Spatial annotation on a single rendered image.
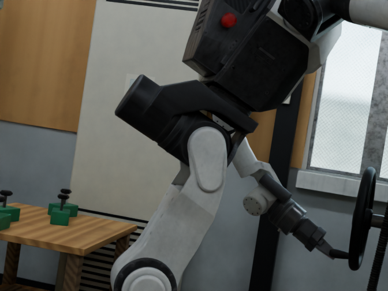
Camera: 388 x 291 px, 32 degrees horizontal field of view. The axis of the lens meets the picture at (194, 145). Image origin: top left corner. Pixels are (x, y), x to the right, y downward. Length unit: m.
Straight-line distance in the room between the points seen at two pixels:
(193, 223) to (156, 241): 0.09
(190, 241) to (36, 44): 2.12
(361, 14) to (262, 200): 0.73
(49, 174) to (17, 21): 0.79
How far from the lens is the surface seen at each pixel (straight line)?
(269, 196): 1.90
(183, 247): 1.55
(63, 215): 2.67
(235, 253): 3.21
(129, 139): 2.98
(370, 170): 1.88
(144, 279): 1.50
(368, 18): 1.33
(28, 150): 3.50
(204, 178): 1.49
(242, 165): 1.89
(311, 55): 1.52
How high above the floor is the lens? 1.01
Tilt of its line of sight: 2 degrees down
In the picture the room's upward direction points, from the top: 9 degrees clockwise
